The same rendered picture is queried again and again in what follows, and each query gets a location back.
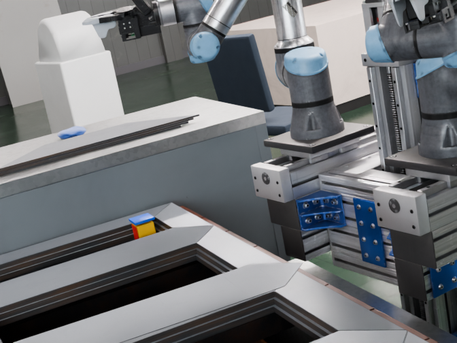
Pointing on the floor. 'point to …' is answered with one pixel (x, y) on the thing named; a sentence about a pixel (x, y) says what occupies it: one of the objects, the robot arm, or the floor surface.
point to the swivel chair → (247, 81)
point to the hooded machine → (75, 73)
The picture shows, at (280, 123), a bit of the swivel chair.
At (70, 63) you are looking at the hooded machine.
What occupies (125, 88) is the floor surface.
